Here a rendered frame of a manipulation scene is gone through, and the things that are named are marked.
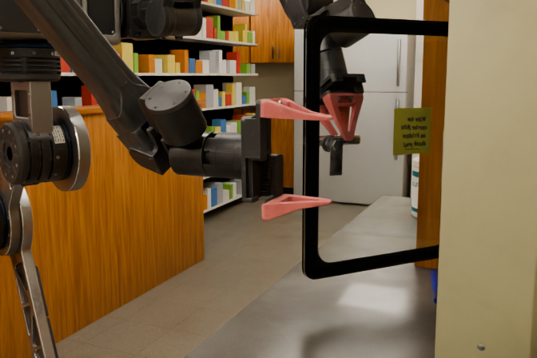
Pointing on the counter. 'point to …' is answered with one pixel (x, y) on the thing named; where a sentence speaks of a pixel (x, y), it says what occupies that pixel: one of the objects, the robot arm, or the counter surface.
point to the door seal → (317, 141)
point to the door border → (319, 136)
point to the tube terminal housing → (490, 162)
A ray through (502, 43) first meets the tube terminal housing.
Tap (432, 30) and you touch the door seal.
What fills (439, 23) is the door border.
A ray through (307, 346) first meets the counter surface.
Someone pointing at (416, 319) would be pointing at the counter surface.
